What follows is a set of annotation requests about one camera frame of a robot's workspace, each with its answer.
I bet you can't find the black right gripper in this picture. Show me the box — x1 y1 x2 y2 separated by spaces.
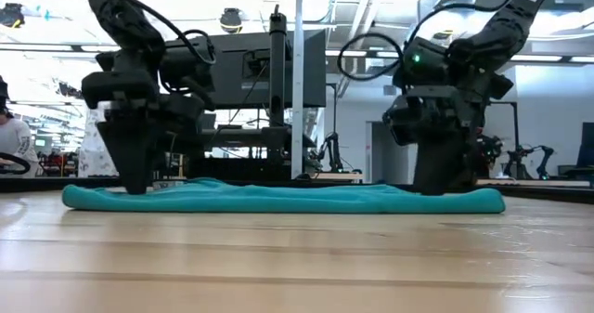
382 37 514 197

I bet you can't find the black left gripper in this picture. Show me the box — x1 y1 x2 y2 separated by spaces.
81 47 206 196

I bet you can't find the teal microfibre towel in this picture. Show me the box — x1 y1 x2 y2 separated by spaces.
61 177 507 215

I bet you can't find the white floral cloth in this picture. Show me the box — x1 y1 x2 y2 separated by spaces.
77 111 120 178

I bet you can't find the standing desk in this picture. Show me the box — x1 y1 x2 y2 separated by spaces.
203 125 316 150

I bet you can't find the person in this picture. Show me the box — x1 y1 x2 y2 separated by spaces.
0 75 41 178

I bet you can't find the long strip light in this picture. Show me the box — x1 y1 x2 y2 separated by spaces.
0 43 122 53
324 49 594 64

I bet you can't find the black monitor stand pole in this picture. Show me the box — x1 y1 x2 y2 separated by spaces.
268 5 289 128

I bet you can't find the black computer monitor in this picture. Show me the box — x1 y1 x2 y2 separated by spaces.
203 29 328 110

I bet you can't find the black aluminium table frame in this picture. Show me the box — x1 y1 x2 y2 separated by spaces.
0 176 594 201

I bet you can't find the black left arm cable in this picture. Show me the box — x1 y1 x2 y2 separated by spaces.
115 0 218 67

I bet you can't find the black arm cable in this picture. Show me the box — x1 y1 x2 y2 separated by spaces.
337 33 410 83
115 0 218 67

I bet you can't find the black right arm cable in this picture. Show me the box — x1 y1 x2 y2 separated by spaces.
337 33 410 83

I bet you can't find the black dome camera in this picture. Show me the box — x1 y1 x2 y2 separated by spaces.
219 7 243 34

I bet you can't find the white upright post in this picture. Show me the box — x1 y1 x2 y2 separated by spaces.
291 0 305 180

